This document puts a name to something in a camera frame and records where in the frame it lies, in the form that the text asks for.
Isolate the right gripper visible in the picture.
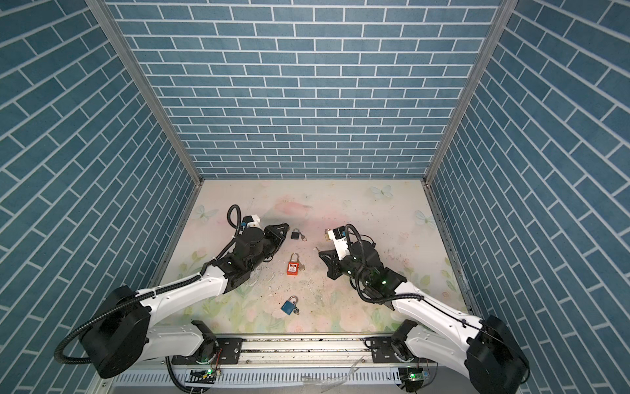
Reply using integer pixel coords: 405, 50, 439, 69
318, 248, 372, 287

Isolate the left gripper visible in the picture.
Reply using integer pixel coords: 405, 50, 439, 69
246, 222, 290, 274

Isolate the red safety padlock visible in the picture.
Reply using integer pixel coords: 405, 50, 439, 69
286, 253, 300, 276

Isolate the blue padlock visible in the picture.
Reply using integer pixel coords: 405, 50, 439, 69
281, 295, 299, 316

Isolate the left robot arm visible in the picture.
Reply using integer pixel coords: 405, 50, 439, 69
53, 205, 290, 379

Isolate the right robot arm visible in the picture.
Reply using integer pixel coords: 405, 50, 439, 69
318, 223, 531, 393

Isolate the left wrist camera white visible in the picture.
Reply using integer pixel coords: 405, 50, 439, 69
241, 214, 261, 228

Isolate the aluminium rail base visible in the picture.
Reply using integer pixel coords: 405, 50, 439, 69
89, 334, 446, 393

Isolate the right corner aluminium post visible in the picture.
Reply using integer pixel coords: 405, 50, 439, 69
423, 0, 518, 187

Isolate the corner aluminium post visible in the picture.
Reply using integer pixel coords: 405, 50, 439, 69
85, 0, 203, 186
423, 0, 518, 187

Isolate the left corner aluminium post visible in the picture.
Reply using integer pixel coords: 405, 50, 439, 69
85, 0, 203, 186

